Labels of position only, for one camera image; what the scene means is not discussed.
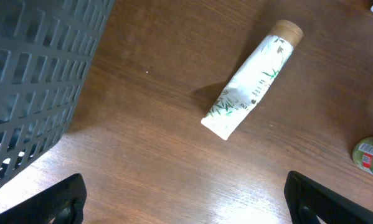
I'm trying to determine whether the green lid jar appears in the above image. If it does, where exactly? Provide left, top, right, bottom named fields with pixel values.
left=352, top=137, right=373, bottom=175

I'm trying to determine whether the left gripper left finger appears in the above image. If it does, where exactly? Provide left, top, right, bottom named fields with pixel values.
left=0, top=174, right=87, bottom=224

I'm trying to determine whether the white floral tube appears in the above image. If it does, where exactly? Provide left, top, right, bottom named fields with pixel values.
left=201, top=20, right=303, bottom=140

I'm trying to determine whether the grey plastic mesh basket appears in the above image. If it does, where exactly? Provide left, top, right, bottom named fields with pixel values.
left=0, top=0, right=115, bottom=188

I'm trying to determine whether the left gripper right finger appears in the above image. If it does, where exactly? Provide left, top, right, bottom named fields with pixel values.
left=284, top=171, right=373, bottom=224

